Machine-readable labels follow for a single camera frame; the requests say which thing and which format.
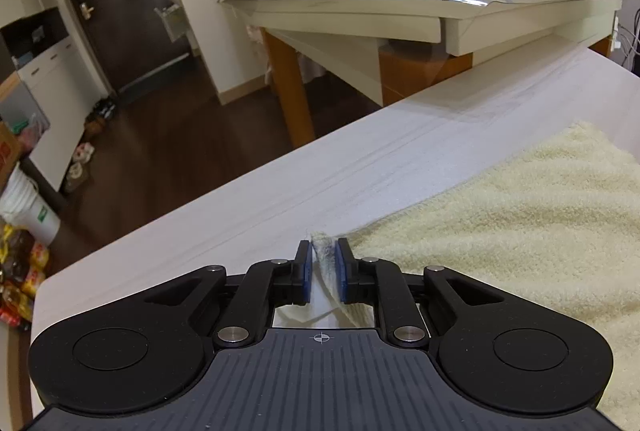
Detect white cabinet with shelves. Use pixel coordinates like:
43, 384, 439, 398
1, 0, 102, 191

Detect white plastic bucket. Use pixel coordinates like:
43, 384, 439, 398
0, 165, 61, 246

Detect cardboard box with red print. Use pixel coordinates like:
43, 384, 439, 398
0, 121, 22, 190

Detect cream dining table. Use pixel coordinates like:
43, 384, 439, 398
220, 0, 623, 147

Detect yellow snack bags pile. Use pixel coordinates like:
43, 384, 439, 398
1, 224, 50, 330

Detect shoes on floor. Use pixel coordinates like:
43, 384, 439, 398
63, 95, 118, 194

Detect cream terry towel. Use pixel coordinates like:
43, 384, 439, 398
273, 120, 640, 419

